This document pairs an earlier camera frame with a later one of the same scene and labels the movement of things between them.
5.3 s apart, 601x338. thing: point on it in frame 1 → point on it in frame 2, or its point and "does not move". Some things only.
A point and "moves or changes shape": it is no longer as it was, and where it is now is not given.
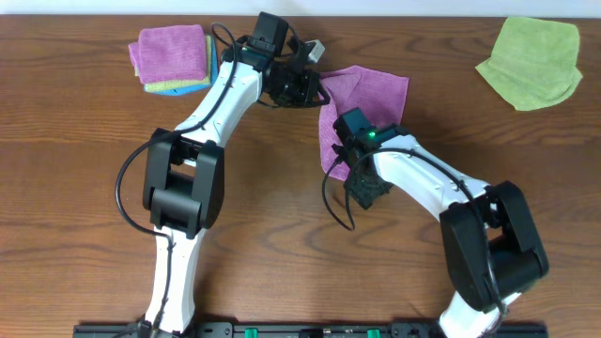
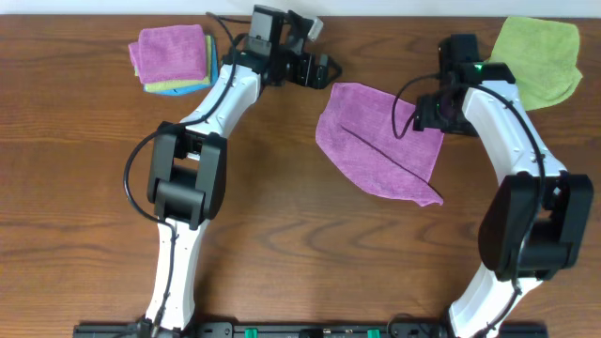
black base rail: (311, 330) does not move
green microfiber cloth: (533, 62) does not move
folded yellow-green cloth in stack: (170, 85) does not move
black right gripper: (362, 194) → (424, 118)
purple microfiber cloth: (382, 96) moves or changes shape
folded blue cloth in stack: (196, 89) does not move
